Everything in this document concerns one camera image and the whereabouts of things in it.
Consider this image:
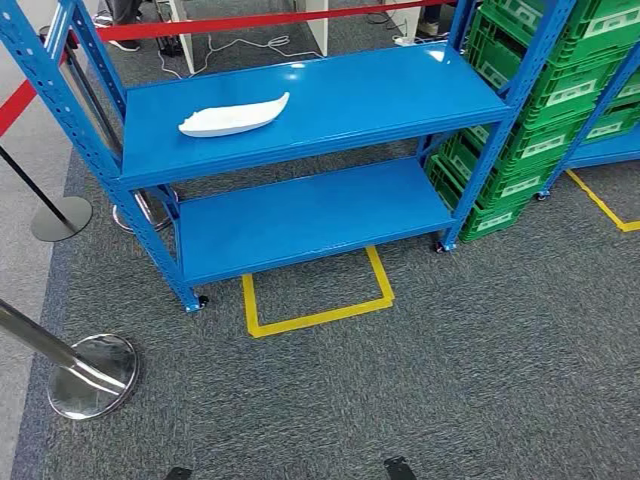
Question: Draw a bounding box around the white curved plastic part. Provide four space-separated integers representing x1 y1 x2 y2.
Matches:
178 91 291 139

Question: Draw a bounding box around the blue metal shelf rack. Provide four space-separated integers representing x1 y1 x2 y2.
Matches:
0 0 576 314
537 42 640 200

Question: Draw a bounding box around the white desk panel leg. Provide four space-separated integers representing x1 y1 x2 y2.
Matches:
385 0 422 41
167 0 196 74
306 0 330 58

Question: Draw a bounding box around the robot's black right foot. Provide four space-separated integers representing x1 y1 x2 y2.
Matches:
383 455 417 480

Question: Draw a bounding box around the person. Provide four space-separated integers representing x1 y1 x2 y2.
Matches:
417 3 441 38
92 0 143 53

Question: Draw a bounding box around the red barrier belt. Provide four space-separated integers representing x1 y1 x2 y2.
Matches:
0 0 458 138

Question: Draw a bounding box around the white floor cable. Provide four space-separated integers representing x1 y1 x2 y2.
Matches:
157 33 326 81

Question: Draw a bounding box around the black cable bundle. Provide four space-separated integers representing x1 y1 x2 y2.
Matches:
157 0 183 58

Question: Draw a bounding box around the black stanchion post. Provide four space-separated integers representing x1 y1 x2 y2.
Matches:
0 144 94 244

